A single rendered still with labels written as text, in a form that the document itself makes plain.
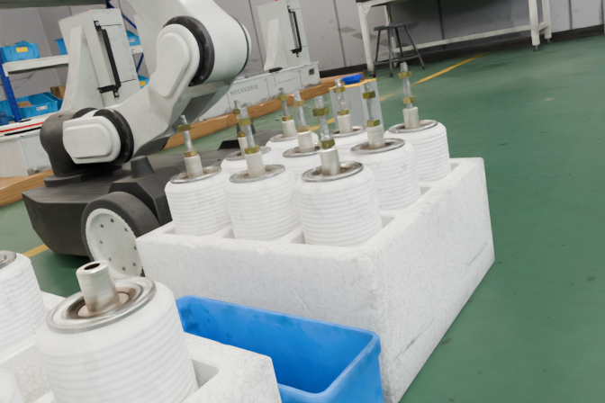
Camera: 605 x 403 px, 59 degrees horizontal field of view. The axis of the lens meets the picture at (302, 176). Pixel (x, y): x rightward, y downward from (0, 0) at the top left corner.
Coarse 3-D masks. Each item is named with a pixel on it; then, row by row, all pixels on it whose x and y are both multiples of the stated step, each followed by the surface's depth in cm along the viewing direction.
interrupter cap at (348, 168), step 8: (312, 168) 66; (320, 168) 65; (344, 168) 64; (352, 168) 62; (360, 168) 61; (304, 176) 62; (312, 176) 62; (320, 176) 61; (328, 176) 60; (336, 176) 59; (344, 176) 60
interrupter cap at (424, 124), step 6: (420, 120) 84; (426, 120) 83; (432, 120) 82; (396, 126) 84; (402, 126) 83; (420, 126) 81; (426, 126) 78; (432, 126) 78; (390, 132) 80; (396, 132) 79; (402, 132) 78; (408, 132) 78
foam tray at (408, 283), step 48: (432, 192) 72; (480, 192) 83; (144, 240) 76; (192, 240) 72; (240, 240) 68; (288, 240) 64; (384, 240) 58; (432, 240) 68; (480, 240) 82; (192, 288) 73; (240, 288) 67; (288, 288) 62; (336, 288) 58; (384, 288) 57; (432, 288) 67; (384, 336) 57; (432, 336) 67; (384, 384) 58
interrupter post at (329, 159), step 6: (324, 150) 62; (330, 150) 61; (336, 150) 62; (324, 156) 62; (330, 156) 62; (336, 156) 62; (324, 162) 62; (330, 162) 62; (336, 162) 62; (324, 168) 62; (330, 168) 62; (336, 168) 62; (324, 174) 63; (330, 174) 62; (336, 174) 62
